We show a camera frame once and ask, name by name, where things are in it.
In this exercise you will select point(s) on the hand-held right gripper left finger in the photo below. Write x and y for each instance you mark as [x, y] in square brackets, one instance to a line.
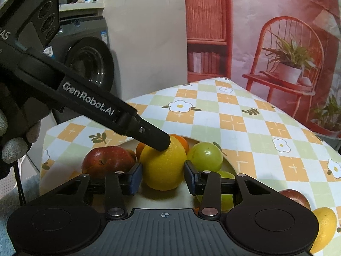
[135, 177]

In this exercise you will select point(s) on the red apple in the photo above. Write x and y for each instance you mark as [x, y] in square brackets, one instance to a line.
[106, 161]
[295, 197]

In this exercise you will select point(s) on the white countertop board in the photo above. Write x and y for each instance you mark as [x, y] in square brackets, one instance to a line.
[85, 9]

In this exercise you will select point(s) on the green apple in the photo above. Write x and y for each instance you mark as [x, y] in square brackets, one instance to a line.
[205, 156]
[227, 175]

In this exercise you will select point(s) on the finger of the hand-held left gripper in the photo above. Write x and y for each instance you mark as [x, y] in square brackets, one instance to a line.
[154, 138]

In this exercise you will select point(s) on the grey washing machine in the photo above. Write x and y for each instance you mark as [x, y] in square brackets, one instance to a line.
[90, 64]

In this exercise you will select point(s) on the yellow lemon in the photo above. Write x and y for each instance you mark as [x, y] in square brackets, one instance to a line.
[162, 170]
[323, 226]

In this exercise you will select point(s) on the red printed backdrop cloth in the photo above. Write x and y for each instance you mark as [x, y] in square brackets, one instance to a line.
[253, 18]

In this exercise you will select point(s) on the cream round plate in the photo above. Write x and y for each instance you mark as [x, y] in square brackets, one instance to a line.
[61, 176]

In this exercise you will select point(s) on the checked flower tablecloth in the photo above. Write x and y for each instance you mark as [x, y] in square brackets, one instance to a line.
[239, 133]

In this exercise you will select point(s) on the person's left hand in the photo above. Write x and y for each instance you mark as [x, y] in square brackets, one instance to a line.
[13, 149]

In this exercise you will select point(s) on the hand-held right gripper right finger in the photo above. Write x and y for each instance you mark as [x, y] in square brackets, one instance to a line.
[190, 177]

